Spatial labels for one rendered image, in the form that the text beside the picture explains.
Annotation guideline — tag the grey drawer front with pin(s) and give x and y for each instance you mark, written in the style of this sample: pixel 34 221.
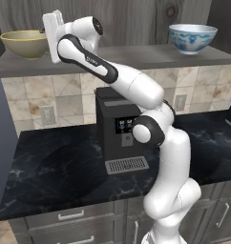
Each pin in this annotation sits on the grey drawer front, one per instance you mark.
pixel 95 211
pixel 101 230

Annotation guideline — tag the black coffee machine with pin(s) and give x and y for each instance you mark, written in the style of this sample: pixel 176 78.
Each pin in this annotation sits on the black coffee machine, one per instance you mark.
pixel 115 143

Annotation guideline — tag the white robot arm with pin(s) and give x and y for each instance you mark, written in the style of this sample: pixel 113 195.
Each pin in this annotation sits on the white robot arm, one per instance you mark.
pixel 173 158

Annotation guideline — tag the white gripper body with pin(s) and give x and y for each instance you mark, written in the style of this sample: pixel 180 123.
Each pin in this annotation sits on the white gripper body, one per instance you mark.
pixel 52 28

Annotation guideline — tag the white and blue patterned bowl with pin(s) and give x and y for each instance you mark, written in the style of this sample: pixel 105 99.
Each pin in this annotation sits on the white and blue patterned bowl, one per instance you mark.
pixel 192 39

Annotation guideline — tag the grey open wooden cabinet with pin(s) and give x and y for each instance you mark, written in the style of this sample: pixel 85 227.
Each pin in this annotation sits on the grey open wooden cabinet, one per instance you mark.
pixel 184 60

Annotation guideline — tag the olive yellow bowl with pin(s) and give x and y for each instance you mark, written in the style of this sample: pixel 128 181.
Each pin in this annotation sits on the olive yellow bowl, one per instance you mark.
pixel 23 44

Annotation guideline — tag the grey wall socket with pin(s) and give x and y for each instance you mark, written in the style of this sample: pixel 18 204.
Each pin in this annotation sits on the grey wall socket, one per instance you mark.
pixel 47 115
pixel 180 102

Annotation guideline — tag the grey cupboard door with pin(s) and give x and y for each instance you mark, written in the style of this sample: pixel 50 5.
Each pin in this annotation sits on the grey cupboard door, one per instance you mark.
pixel 142 225
pixel 227 232

